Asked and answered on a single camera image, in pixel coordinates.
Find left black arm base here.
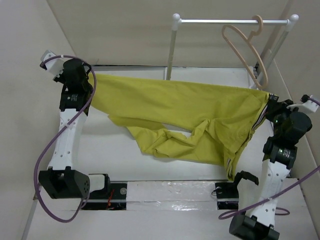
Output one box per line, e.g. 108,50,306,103
81,173,128,211

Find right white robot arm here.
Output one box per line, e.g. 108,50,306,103
229,95,319,240

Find silver tape strip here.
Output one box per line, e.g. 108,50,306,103
126,180,217,211

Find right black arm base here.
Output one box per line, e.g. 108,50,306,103
211,170,259,211

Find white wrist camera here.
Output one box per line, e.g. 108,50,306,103
40,50,64,78
287,94,320,115

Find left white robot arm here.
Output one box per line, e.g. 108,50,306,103
38,58,112,199

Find yellow-green trousers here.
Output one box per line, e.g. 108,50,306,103
89,74,270,180

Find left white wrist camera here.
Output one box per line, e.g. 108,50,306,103
40,50,64,78

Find wooden clothes hanger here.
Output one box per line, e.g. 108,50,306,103
221,14,270,89

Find white clothes rack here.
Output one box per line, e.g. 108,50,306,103
165,13,299,90

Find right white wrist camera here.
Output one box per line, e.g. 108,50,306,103
287,94,320,115

